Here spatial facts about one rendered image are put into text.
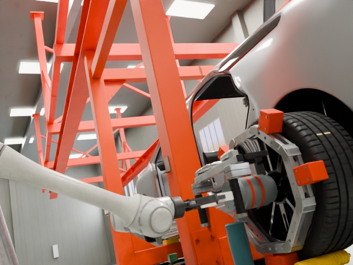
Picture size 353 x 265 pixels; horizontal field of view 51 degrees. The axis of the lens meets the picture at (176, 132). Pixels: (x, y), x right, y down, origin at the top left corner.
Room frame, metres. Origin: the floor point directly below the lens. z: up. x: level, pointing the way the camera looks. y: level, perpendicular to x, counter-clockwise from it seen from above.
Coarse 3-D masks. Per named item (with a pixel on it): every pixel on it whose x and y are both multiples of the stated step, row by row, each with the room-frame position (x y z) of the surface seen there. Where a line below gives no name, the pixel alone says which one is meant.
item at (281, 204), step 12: (264, 144) 1.70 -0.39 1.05; (276, 156) 1.93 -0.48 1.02; (276, 168) 1.97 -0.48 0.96; (276, 180) 1.76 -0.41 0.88; (288, 180) 1.64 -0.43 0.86; (288, 192) 1.64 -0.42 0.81; (276, 204) 1.75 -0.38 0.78; (288, 204) 1.99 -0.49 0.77; (252, 216) 1.91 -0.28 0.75; (264, 216) 1.91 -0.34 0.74; (276, 216) 1.79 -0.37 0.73; (288, 216) 1.70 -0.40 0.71; (264, 228) 1.86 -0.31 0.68; (276, 228) 1.87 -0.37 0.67; (288, 228) 1.70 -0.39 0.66; (276, 240) 1.77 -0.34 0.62
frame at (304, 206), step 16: (256, 128) 1.55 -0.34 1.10; (272, 144) 1.50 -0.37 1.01; (288, 144) 1.46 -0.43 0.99; (288, 160) 1.42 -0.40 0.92; (224, 176) 1.89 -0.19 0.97; (288, 176) 1.45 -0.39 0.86; (304, 192) 1.46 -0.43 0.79; (304, 208) 1.42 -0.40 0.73; (304, 224) 1.51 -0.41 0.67; (256, 240) 1.77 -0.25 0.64; (288, 240) 1.55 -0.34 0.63; (304, 240) 1.55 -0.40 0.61
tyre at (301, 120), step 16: (304, 112) 1.62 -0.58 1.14; (288, 128) 1.50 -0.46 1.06; (304, 128) 1.46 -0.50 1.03; (320, 128) 1.48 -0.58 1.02; (336, 128) 1.51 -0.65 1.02; (304, 144) 1.44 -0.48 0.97; (320, 144) 1.43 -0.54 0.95; (336, 144) 1.46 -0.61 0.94; (352, 144) 1.49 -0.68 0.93; (304, 160) 1.47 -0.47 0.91; (336, 160) 1.43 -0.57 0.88; (352, 160) 1.46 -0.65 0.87; (336, 176) 1.42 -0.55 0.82; (352, 176) 1.46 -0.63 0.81; (320, 192) 1.44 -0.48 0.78; (336, 192) 1.42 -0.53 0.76; (352, 192) 1.46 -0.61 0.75; (320, 208) 1.46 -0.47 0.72; (336, 208) 1.44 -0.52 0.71; (352, 208) 1.48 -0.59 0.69; (256, 224) 1.90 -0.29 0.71; (320, 224) 1.49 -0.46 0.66; (336, 224) 1.48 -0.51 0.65; (352, 224) 1.53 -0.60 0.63; (272, 240) 1.81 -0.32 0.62; (320, 240) 1.51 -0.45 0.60; (336, 240) 1.55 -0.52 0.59; (352, 240) 1.62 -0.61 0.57; (304, 256) 1.62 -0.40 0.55
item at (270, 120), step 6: (264, 114) 1.48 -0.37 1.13; (270, 114) 1.45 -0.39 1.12; (276, 114) 1.47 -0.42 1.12; (282, 114) 1.48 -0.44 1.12; (264, 120) 1.49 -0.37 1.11; (270, 120) 1.47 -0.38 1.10; (276, 120) 1.48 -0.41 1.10; (282, 120) 1.50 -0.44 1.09; (258, 126) 1.54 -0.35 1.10; (264, 126) 1.50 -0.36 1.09; (270, 126) 1.48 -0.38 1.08; (276, 126) 1.50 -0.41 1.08; (270, 132) 1.50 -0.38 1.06; (276, 132) 1.51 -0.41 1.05
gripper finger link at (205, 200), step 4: (208, 196) 1.28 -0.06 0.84; (212, 196) 1.28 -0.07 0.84; (192, 200) 1.28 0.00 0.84; (196, 200) 1.28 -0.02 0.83; (200, 200) 1.28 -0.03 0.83; (204, 200) 1.28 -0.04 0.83; (208, 200) 1.28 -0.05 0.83; (212, 200) 1.28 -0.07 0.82; (216, 200) 1.28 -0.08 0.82; (196, 204) 1.28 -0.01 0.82; (200, 204) 1.28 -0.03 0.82
